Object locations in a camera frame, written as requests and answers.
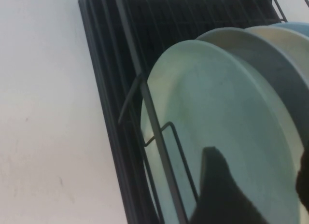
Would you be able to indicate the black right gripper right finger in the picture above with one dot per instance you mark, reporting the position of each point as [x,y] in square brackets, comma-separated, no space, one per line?
[304,183]

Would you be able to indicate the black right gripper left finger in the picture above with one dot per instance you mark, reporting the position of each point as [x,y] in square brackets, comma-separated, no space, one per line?
[217,190]

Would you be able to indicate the mint green plate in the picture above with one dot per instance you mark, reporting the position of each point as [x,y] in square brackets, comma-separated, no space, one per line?
[217,101]

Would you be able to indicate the grey plate with white rim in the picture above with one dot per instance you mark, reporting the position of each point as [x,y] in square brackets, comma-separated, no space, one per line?
[277,72]

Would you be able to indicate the cream white plate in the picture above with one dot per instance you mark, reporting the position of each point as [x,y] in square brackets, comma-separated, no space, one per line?
[294,40]

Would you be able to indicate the light blue plate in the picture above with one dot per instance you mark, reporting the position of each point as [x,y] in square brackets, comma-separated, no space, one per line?
[299,26]

